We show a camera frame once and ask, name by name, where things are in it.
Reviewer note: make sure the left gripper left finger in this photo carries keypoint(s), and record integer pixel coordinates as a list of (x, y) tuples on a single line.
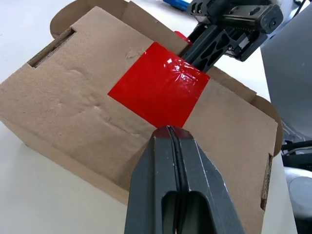
[(153, 185)]

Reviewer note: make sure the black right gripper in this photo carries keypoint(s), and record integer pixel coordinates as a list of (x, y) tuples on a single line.
[(243, 19)]

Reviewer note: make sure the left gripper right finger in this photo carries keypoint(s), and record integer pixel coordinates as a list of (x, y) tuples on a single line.
[(204, 195)]

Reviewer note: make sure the blue box cutter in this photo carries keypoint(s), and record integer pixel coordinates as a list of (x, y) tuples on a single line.
[(176, 3)]

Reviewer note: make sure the brown cardboard box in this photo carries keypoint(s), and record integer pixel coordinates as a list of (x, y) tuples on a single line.
[(73, 97)]

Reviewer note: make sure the red tape patch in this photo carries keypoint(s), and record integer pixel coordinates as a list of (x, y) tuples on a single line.
[(156, 87)]

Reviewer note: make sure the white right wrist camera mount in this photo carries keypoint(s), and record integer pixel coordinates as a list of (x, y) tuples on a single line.
[(285, 6)]

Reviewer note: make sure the black table frame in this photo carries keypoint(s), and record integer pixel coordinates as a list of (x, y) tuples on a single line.
[(297, 147)]

